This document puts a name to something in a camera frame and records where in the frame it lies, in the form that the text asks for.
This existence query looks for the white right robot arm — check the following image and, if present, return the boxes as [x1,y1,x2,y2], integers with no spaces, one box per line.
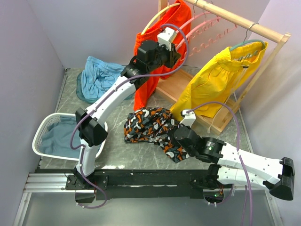
[171,125,295,201]

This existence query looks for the teal green hanger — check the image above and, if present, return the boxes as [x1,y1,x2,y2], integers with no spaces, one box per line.
[229,23,266,51]

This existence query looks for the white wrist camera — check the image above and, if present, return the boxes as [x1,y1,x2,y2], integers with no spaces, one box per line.
[180,110,196,127]
[157,27,177,51]

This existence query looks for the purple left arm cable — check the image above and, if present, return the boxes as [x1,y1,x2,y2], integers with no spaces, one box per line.
[70,23,189,210]

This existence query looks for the cream yellow hanger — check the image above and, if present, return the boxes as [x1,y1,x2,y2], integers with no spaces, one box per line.
[141,0,180,35]

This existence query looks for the teal cloth in basket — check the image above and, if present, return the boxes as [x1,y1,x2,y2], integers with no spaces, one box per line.
[38,117,104,158]

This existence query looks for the wooden clothes rack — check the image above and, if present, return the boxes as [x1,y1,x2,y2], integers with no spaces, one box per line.
[156,0,291,135]

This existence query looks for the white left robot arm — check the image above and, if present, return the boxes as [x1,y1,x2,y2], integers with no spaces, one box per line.
[73,40,181,189]

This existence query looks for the pink wavy hanger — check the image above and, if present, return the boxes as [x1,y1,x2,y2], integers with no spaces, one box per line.
[186,19,238,55]
[180,10,222,40]

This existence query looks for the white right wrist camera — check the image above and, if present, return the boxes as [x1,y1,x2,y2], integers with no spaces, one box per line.
[180,110,196,127]

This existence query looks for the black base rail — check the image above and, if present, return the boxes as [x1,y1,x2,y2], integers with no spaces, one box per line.
[65,167,231,203]

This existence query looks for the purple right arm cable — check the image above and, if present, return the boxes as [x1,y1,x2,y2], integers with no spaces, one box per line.
[188,101,254,226]

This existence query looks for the white perforated laundry basket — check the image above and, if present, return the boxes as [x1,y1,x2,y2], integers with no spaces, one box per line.
[32,113,109,162]

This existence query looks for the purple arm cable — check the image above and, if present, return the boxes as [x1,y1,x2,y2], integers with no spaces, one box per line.
[70,23,189,210]
[188,101,254,226]

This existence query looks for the camouflage orange black shorts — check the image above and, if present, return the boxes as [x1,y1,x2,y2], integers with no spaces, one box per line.
[124,107,190,163]

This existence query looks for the yellow shorts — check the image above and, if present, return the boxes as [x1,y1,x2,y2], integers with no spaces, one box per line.
[170,42,268,121]

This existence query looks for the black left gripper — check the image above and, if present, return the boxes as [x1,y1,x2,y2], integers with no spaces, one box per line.
[148,41,182,73]

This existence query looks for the light blue shorts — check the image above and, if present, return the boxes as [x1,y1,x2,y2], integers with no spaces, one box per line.
[80,56,124,100]

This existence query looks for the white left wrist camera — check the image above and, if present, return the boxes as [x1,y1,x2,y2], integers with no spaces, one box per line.
[157,27,177,51]

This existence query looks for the teal plastic tray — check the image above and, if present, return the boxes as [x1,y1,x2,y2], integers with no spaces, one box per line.
[76,65,136,105]

